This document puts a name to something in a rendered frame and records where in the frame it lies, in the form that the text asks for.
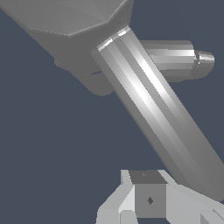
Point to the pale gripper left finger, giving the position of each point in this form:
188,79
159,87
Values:
126,201

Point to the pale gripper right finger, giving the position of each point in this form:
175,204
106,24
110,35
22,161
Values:
186,204

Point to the short metal faucet cylinder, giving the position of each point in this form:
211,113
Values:
175,61

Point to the grey faucet body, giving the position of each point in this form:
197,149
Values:
73,17

